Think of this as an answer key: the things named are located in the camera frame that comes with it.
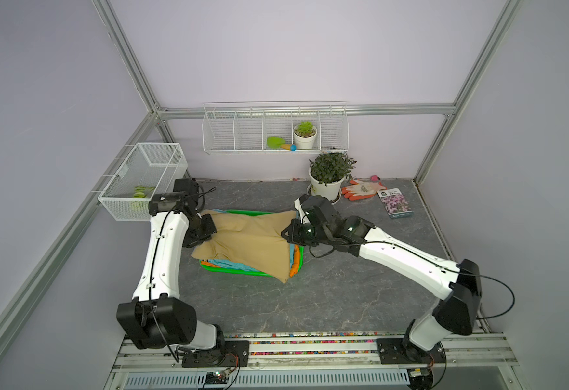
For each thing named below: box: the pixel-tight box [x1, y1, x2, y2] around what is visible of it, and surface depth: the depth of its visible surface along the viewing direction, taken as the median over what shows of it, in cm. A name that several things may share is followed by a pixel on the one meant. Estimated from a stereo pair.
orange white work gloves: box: [341, 179, 388, 201], surface depth 118 cm
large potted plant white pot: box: [306, 152, 357, 205], surface depth 103 cm
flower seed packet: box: [377, 187, 414, 219], surface depth 114 cm
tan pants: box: [191, 209, 296, 284], surface depth 77 cm
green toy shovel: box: [265, 136, 298, 152], surface depth 103 cm
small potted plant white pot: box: [292, 121, 318, 151], surface depth 93 cm
